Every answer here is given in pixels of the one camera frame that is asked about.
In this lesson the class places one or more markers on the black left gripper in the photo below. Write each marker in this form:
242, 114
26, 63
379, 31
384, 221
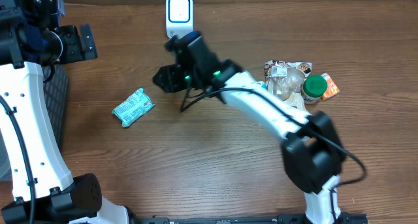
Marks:
87, 41

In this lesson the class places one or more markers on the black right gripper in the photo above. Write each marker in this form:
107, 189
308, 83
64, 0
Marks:
174, 74

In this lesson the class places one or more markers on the light green wet wipes pack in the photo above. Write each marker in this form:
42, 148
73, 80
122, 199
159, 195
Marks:
133, 108

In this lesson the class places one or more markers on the brown white snack pouch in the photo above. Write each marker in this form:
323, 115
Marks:
284, 80

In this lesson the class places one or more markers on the green lid seasoning jar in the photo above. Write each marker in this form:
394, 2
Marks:
313, 89

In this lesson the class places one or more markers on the orange tissue pack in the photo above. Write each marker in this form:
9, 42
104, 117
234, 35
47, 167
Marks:
332, 88

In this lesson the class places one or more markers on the teal white tissue pack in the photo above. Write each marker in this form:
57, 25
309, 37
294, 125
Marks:
262, 84

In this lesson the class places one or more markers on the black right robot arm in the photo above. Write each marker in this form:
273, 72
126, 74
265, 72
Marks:
310, 147

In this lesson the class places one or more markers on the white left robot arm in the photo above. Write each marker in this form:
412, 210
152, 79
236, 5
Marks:
44, 189

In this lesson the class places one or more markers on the white barcode scanner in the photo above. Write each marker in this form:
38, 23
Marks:
179, 17

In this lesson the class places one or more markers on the grey plastic mesh basket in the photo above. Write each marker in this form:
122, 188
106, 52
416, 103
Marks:
56, 93

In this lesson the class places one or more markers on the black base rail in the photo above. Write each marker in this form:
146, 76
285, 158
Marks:
345, 218

